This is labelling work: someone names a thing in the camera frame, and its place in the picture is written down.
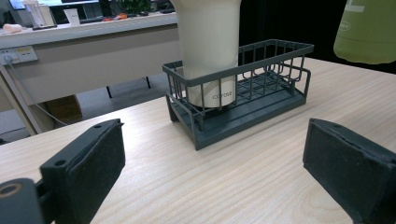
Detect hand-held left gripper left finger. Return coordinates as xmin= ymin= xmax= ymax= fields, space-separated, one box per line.
xmin=39 ymin=118 xmax=126 ymax=224

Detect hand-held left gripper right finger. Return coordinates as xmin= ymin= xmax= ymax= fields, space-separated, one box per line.
xmin=303 ymin=118 xmax=396 ymax=224

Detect dark wire basket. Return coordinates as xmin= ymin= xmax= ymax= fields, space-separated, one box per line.
xmin=162 ymin=38 xmax=315 ymax=152

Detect green bottle with white cap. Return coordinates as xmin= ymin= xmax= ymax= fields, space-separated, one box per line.
xmin=332 ymin=0 xmax=396 ymax=65

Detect cream tumbler with clear lid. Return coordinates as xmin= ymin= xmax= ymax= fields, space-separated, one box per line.
xmin=170 ymin=0 xmax=243 ymax=109

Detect brown cardboard box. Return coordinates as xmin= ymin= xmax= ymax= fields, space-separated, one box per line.
xmin=46 ymin=94 xmax=84 ymax=124

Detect black metal chair legs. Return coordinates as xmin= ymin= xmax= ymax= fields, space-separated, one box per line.
xmin=105 ymin=76 xmax=152 ymax=100

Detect beige office desk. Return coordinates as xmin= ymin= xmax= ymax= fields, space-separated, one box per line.
xmin=0 ymin=12 xmax=183 ymax=136

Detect black keyboard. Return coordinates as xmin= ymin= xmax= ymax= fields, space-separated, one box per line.
xmin=78 ymin=16 xmax=105 ymax=25

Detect pale pink roll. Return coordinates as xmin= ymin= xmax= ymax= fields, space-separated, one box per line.
xmin=2 ymin=23 xmax=24 ymax=35

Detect white translucent container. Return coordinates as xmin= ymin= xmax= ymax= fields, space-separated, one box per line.
xmin=22 ymin=0 xmax=56 ymax=28

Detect black curtain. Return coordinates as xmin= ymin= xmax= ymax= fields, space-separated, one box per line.
xmin=238 ymin=0 xmax=396 ymax=75

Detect green potted plant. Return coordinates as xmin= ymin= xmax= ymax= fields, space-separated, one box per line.
xmin=119 ymin=0 xmax=154 ymax=15

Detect long white cable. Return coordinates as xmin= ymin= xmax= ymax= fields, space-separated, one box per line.
xmin=5 ymin=56 xmax=69 ymax=127

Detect white wall power outlet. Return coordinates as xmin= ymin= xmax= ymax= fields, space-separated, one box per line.
xmin=0 ymin=45 xmax=39 ymax=66

